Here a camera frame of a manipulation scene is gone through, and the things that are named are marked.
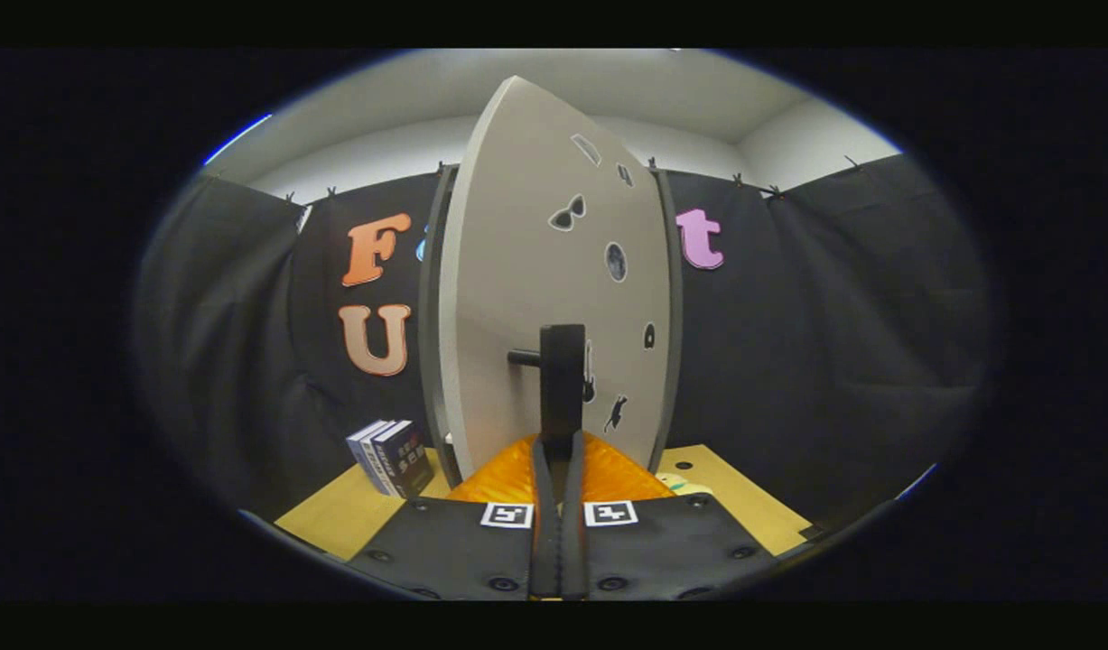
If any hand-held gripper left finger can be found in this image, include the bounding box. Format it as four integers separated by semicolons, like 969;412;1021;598
348;433;562;600

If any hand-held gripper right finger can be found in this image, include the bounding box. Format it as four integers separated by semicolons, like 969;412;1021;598
561;432;780;600

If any black door handle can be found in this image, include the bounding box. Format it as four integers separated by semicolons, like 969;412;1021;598
508;323;587;443

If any dark blue book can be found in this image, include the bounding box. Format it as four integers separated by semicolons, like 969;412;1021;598
347;420;394;497
371;420;435;499

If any dark grey cabinet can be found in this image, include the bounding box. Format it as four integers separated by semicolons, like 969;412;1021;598
418;162;684;488

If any black backdrop cloth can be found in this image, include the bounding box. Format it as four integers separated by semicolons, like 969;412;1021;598
134;153;992;543

